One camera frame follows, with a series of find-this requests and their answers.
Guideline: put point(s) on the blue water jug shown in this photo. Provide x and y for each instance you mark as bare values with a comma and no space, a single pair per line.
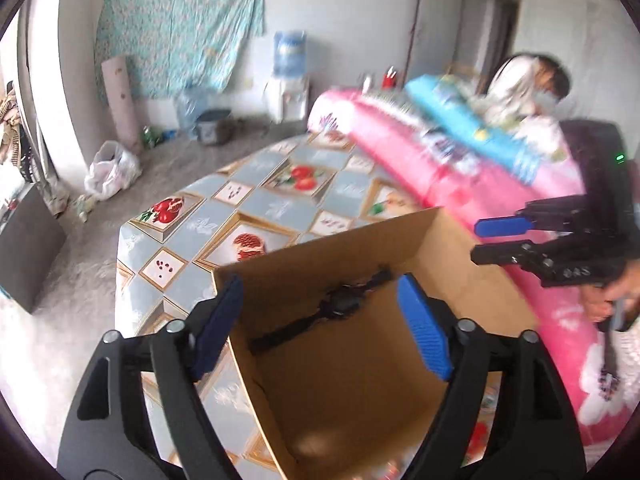
289,54

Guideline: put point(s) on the white plastic bag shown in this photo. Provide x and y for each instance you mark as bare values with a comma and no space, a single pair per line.
112,170

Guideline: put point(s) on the white water dispenser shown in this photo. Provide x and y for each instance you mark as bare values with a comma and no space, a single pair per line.
287,99

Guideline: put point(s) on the pink floral blanket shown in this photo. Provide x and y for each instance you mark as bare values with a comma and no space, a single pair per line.
397,168

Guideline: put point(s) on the blue striped pillow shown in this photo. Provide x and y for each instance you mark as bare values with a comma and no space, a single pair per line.
441,99

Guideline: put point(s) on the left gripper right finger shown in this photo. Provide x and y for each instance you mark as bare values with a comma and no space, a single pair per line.
505,413

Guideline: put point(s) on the floral teal wall cloth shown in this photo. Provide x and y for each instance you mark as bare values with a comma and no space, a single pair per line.
170,45

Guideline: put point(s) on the rolled pink mat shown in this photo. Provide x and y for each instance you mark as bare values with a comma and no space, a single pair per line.
121,104

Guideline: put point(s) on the grey rice cooker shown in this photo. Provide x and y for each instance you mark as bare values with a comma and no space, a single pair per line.
216,126

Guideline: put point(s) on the dark grey cabinet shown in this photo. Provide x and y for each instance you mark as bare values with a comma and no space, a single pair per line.
31,239

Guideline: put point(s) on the person in white top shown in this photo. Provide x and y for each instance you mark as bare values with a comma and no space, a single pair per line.
526,84

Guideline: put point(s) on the fruit pattern tablecloth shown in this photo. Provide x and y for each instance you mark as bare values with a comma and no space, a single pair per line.
168,254

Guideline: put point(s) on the empty clear water jug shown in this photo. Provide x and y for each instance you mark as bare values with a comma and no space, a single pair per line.
190,103

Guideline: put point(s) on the brown cardboard box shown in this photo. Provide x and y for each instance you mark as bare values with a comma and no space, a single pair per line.
348,395

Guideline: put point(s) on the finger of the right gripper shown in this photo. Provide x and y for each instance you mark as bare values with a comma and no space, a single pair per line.
510,255
503,226

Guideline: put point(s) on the operator right hand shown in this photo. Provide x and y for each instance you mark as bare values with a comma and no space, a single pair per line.
598,302

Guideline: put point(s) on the pink strap digital watch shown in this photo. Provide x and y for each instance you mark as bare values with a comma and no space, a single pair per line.
340,303

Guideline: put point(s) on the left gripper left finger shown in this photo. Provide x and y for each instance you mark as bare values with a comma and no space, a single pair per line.
137,414

